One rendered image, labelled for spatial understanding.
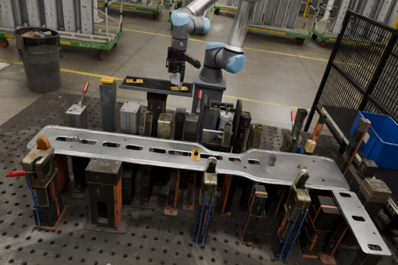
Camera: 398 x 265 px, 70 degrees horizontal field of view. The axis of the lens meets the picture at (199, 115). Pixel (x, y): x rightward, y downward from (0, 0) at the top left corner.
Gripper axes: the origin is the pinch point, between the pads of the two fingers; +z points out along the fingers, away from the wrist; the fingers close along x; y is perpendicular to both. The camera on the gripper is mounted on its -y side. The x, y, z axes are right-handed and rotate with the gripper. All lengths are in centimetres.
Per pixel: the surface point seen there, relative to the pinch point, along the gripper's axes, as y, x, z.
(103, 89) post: 37.0, -9.8, 6.2
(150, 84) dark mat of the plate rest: 14.1, -5.1, 1.6
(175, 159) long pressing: 9.0, 36.4, 17.6
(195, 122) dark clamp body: -4.0, 19.1, 10.2
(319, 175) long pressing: -52, 56, 18
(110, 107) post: 34.2, -9.5, 16.9
